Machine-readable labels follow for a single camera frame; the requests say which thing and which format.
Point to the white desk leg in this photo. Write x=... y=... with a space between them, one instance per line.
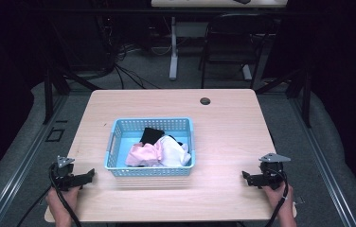
x=173 y=56

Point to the black metal stand frame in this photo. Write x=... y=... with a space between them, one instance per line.
x=306 y=101
x=49 y=94

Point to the person's left hand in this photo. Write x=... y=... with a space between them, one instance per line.
x=62 y=200

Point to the black cloth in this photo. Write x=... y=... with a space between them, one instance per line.
x=151 y=135

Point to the light blue plastic basket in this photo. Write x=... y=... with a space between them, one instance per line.
x=119 y=148

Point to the person's right hand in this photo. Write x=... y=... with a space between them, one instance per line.
x=277 y=197

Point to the white cloth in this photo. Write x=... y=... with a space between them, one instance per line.
x=174 y=153

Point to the white desk foot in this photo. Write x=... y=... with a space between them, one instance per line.
x=246 y=72

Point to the aluminium floor rail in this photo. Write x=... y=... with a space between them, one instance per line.
x=24 y=164
x=324 y=164

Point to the pink cloth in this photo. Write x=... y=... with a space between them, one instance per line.
x=143 y=154

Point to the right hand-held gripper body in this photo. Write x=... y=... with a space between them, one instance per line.
x=272 y=173

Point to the black metal chair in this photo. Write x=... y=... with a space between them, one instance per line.
x=217 y=34

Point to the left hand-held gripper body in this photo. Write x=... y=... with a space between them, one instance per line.
x=62 y=174

